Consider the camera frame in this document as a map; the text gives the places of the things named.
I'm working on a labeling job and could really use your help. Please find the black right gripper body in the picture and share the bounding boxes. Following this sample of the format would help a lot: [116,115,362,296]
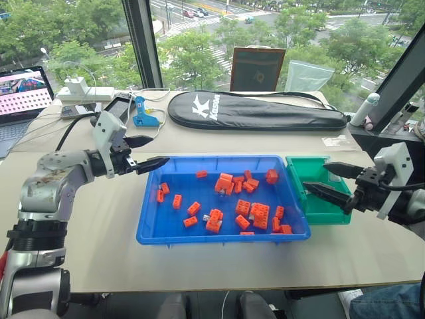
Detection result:
[343,167,390,214]

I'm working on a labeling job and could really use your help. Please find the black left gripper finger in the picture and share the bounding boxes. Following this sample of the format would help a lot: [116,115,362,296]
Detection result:
[126,134,155,149]
[134,156,171,175]

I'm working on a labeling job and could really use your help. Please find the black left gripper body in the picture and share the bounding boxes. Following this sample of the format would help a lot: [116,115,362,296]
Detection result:
[109,138,137,177]

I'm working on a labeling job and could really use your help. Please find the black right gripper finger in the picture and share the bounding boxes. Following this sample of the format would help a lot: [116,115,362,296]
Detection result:
[323,161,367,182]
[302,181,357,207]

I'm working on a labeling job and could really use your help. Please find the green plastic bin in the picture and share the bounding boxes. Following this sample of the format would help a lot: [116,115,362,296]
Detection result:
[285,155,353,226]

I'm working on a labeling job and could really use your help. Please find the blue glue gun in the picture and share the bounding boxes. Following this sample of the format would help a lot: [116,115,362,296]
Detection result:
[132,95,161,128]

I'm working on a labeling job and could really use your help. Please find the small clear zip bag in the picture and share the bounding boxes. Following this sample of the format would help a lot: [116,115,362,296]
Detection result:
[321,135,353,148]

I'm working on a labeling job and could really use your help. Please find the black handheld console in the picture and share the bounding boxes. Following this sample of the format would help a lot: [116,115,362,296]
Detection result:
[103,94,137,122]

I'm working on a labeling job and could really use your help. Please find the black side shelf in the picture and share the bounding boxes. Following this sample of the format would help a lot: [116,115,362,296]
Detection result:
[348,121,425,157]

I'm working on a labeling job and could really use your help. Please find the silver power bank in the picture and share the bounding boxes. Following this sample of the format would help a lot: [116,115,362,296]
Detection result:
[60,104,97,120]

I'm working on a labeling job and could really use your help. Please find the white power strip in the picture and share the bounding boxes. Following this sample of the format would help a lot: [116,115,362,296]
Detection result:
[56,86,116,102]

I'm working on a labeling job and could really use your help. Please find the blue plastic tray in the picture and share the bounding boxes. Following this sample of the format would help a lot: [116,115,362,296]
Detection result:
[136,155,312,249]

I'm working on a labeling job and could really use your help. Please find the white plug charger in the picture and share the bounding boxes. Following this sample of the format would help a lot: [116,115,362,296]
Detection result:
[64,76,90,95]

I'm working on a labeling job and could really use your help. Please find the clear plastic bag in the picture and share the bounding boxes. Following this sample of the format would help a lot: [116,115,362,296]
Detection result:
[284,59,335,93]

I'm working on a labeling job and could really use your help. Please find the black racket bag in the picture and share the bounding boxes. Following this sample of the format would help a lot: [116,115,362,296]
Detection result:
[167,90,348,131]

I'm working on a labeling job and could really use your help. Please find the blue jeans leg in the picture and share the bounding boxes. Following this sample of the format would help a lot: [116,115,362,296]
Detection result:
[348,282,425,319]

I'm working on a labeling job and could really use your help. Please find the black slanted window beam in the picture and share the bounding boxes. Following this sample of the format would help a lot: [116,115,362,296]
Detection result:
[366,19,425,132]

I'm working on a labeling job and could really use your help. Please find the open laptop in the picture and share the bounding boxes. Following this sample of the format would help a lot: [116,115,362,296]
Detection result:
[0,65,55,159]

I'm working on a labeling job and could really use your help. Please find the dark rounded shape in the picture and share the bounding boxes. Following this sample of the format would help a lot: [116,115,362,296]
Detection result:
[236,290,278,319]

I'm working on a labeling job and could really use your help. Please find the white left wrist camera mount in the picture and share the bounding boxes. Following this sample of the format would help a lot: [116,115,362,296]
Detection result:
[91,110,128,179]

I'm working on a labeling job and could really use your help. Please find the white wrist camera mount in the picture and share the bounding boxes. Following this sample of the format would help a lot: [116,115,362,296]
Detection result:
[373,142,414,220]
[91,110,128,179]

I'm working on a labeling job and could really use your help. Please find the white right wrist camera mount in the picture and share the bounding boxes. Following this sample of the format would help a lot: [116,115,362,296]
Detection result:
[373,142,414,220]

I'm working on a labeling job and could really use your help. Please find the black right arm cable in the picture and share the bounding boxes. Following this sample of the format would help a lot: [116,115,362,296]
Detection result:
[381,181,425,193]

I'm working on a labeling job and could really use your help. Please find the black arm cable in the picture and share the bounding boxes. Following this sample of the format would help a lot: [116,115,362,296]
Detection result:
[381,181,425,193]
[54,112,101,152]

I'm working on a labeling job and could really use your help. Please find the white charging cable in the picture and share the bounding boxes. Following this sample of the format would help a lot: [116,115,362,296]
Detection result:
[127,86,171,102]

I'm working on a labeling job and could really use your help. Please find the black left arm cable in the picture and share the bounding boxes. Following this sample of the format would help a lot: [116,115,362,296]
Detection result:
[54,112,101,152]

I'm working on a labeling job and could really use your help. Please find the black window post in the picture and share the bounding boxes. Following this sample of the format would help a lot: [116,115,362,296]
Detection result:
[122,0,164,90]

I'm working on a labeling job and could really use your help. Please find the brown picture frame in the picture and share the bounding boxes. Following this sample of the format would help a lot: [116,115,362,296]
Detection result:
[229,46,287,92]

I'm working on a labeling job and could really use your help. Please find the thin white cord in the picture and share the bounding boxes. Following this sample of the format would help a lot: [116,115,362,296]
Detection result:
[221,289,231,319]

